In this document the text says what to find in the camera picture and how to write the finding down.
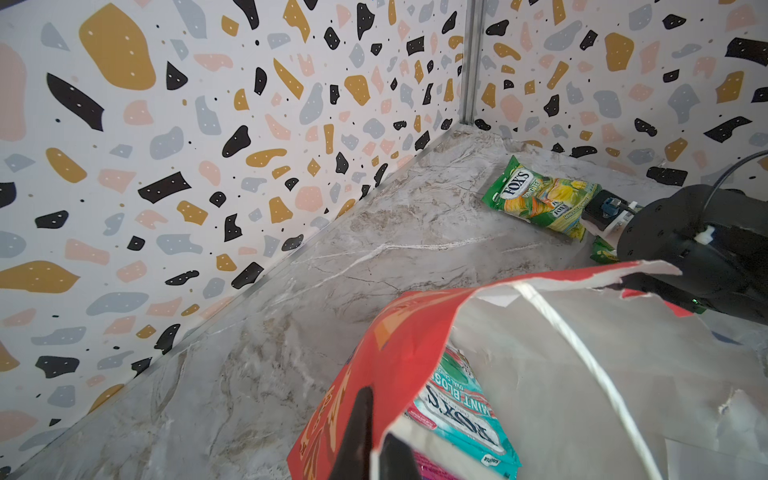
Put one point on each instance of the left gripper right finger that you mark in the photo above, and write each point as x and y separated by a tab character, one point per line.
396	461

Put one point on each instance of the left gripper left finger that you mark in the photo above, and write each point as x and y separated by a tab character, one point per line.
353	459

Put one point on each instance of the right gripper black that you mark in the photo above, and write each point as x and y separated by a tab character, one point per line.
717	239

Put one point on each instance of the teal mint candy bag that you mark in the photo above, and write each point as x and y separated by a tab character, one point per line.
453	406

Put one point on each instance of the green yellow candy bag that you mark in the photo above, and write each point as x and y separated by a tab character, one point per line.
548	202

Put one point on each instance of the red paper bag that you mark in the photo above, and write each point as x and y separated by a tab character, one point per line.
590	379

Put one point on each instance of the green snack pack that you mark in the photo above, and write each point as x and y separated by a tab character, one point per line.
602	252

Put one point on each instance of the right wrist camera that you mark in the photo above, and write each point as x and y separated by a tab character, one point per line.
607	215

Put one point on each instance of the right corner aluminium post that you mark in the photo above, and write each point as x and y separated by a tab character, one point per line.
471	61

